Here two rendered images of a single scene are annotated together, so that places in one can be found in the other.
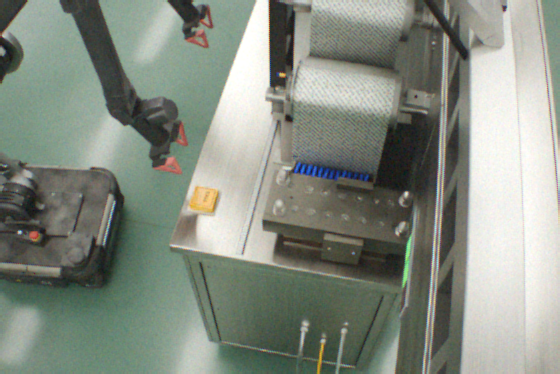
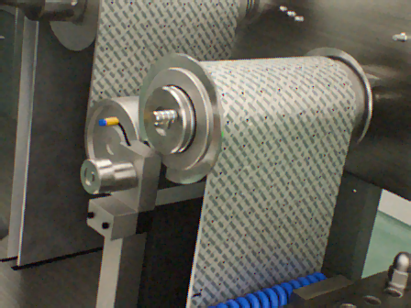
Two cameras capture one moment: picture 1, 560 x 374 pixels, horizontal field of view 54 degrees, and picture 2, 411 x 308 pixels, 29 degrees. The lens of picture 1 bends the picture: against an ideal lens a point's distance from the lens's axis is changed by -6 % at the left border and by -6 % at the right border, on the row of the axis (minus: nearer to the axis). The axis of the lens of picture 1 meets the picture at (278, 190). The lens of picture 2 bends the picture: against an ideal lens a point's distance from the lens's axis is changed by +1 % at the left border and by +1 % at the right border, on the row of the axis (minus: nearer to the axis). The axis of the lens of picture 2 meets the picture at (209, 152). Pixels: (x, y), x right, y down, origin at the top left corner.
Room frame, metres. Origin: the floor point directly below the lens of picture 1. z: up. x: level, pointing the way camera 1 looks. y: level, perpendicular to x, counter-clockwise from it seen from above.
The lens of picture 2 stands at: (0.51, 0.63, 1.51)
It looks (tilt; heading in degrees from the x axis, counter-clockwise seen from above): 19 degrees down; 304
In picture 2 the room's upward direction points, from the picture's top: 9 degrees clockwise
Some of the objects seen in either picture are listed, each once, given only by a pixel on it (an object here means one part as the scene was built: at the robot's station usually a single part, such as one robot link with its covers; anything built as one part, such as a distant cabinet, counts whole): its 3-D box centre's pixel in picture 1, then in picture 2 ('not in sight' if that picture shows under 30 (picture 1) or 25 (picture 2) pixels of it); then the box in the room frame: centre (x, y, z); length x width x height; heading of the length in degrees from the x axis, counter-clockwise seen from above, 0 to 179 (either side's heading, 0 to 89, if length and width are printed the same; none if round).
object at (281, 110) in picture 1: (283, 126); (112, 268); (1.06, -0.02, 1.05); 0.06 x 0.05 x 0.31; 78
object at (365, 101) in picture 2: (397, 105); (325, 103); (0.96, -0.30, 1.25); 0.15 x 0.01 x 0.15; 168
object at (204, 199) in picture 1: (204, 199); not in sight; (0.91, 0.21, 0.91); 0.07 x 0.07 x 0.02; 78
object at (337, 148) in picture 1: (336, 149); (269, 232); (0.93, -0.15, 1.11); 0.23 x 0.01 x 0.18; 78
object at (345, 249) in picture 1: (341, 250); not in sight; (0.71, -0.17, 0.96); 0.10 x 0.03 x 0.11; 78
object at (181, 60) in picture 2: (296, 89); (178, 118); (1.02, -0.05, 1.25); 0.15 x 0.01 x 0.15; 168
